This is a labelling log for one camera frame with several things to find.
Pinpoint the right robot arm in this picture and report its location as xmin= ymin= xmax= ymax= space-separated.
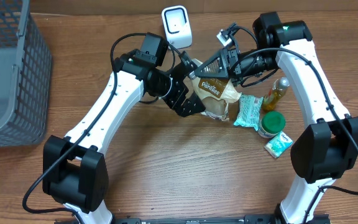
xmin=191 ymin=12 xmax=358 ymax=223

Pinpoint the green lid white jar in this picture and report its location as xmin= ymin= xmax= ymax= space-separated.
xmin=257 ymin=111 xmax=286 ymax=139

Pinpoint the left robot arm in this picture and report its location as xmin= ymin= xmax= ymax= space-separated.
xmin=39 ymin=33 xmax=205 ymax=223

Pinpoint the white barcode scanner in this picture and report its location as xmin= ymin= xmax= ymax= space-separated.
xmin=161 ymin=5 xmax=193 ymax=49

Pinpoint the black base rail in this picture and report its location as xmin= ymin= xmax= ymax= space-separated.
xmin=54 ymin=214 xmax=332 ymax=224

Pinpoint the yellow liquid bottle silver cap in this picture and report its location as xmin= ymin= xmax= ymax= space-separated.
xmin=262 ymin=77 xmax=290 ymax=111

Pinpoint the snack packet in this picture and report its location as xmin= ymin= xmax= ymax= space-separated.
xmin=190 ymin=72 xmax=241 ymax=121

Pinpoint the teal tissue pack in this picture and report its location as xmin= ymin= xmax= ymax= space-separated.
xmin=234 ymin=95 xmax=263 ymax=131
xmin=264 ymin=131 xmax=293 ymax=158

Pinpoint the grey plastic shopping basket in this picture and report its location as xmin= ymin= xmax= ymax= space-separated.
xmin=0 ymin=1 xmax=53 ymax=147

